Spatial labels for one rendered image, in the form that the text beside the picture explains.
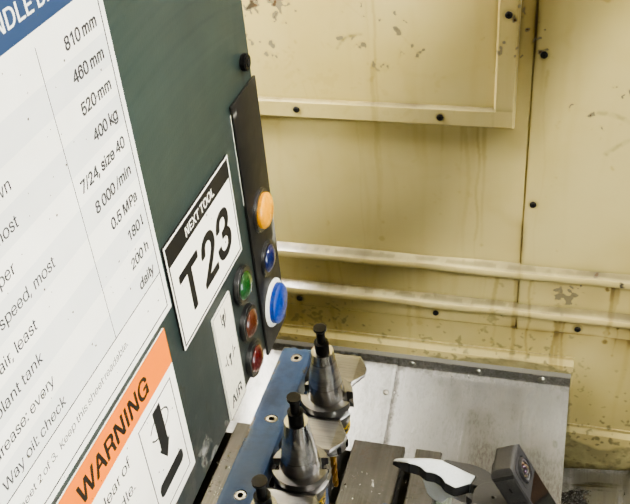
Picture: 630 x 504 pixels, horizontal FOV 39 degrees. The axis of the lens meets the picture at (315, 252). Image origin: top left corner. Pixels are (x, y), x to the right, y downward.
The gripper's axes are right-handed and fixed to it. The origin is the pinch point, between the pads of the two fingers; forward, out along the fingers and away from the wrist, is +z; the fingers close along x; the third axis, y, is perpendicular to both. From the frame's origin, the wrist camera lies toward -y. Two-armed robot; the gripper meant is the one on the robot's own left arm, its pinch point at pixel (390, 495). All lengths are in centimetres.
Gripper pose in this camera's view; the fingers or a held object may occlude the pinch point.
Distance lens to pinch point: 100.5
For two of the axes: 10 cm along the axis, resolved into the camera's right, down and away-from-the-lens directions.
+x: 2.6, -5.8, 7.7
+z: -9.6, -1.2, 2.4
